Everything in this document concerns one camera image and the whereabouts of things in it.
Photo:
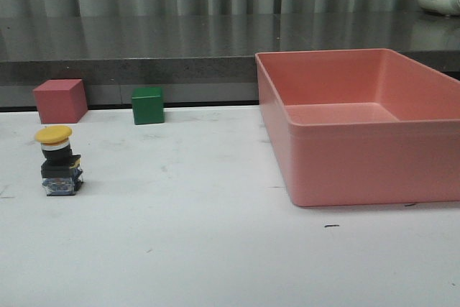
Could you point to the grey stone counter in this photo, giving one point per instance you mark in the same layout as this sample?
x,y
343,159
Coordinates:
x,y
196,59

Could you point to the yellow push button switch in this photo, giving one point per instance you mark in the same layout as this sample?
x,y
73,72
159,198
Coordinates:
x,y
61,171

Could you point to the pink cube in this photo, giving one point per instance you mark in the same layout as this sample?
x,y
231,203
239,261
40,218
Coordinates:
x,y
61,101

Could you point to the green cube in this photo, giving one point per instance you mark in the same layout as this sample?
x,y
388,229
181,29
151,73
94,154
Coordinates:
x,y
148,105

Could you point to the pink plastic bin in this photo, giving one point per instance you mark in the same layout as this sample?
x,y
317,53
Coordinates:
x,y
363,126

